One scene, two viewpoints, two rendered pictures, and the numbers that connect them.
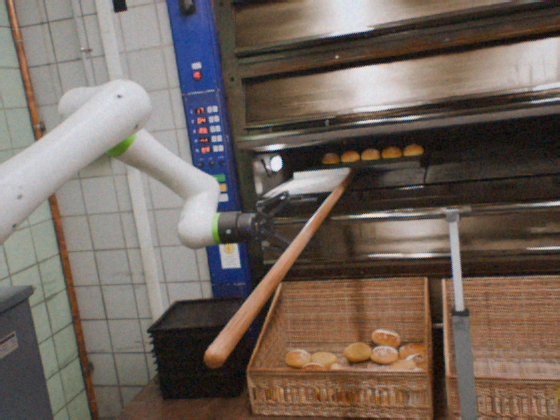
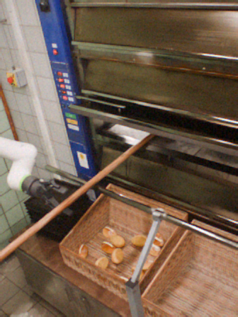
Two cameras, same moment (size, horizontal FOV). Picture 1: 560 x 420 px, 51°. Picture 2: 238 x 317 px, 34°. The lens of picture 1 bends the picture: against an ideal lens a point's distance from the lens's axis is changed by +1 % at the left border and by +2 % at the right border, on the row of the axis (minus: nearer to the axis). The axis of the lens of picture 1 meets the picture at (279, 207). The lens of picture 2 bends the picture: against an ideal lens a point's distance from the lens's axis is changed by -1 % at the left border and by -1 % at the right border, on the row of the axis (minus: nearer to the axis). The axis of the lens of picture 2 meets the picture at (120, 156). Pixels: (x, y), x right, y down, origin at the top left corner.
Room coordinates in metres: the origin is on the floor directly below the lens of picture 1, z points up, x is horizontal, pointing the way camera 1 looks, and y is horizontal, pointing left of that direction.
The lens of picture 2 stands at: (0.47, -0.97, 2.21)
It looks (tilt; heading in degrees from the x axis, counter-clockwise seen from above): 31 degrees down; 29
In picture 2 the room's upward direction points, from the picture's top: 10 degrees counter-clockwise
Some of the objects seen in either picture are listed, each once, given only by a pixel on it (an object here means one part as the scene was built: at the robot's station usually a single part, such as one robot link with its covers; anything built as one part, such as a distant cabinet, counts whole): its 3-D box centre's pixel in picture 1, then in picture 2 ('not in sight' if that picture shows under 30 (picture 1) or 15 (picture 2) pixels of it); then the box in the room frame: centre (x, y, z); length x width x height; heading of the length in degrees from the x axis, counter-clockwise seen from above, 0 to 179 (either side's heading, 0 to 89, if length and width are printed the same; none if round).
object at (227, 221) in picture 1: (233, 227); (33, 185); (1.61, 0.14, 1.20); 0.12 x 0.06 x 0.09; 164
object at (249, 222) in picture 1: (257, 226); (42, 191); (1.58, 0.07, 1.20); 0.09 x 0.07 x 0.08; 74
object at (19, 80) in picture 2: not in sight; (15, 77); (2.29, 0.67, 1.46); 0.10 x 0.07 x 0.10; 73
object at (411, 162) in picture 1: (359, 164); not in sight; (2.68, -0.39, 1.20); 0.55 x 0.36 x 0.03; 75
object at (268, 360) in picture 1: (345, 340); (123, 239); (1.83, -0.16, 0.72); 0.56 x 0.49 x 0.28; 74
